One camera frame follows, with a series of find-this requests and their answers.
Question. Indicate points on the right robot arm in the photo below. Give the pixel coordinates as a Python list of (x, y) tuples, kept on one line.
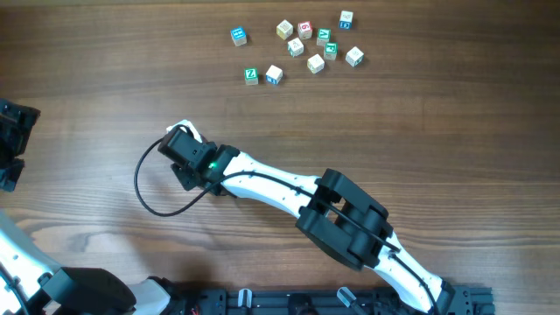
[(333, 212)]

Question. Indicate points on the wooden block right end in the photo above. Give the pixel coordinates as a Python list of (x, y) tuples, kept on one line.
[(354, 56)]

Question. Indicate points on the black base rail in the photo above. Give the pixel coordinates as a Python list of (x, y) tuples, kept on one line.
[(378, 301)]

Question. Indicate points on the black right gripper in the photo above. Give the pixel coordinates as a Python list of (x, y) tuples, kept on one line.
[(185, 176)]

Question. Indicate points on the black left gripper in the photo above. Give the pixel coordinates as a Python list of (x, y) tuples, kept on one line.
[(11, 143)]

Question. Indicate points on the green letter V block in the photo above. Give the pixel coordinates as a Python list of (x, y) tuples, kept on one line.
[(323, 36)]

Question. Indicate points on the wooden block blue C side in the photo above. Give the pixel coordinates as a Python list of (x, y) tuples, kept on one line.
[(346, 20)]

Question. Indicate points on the green letter Z block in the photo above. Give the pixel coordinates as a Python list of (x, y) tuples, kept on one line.
[(251, 76)]

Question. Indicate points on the blue top wooden block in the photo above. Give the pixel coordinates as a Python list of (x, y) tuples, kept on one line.
[(239, 36)]

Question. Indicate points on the wooden block green side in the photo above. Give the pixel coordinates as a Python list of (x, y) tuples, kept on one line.
[(295, 47)]

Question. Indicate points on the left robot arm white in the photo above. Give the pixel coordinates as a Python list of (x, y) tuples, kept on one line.
[(31, 279)]

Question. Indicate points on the green letter F block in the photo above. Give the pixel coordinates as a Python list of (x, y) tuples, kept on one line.
[(330, 51)]

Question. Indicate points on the red number 9 block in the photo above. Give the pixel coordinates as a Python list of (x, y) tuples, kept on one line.
[(304, 30)]

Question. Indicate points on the wooden block yellow green picture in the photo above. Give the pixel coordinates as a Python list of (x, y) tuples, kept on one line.
[(315, 64)]

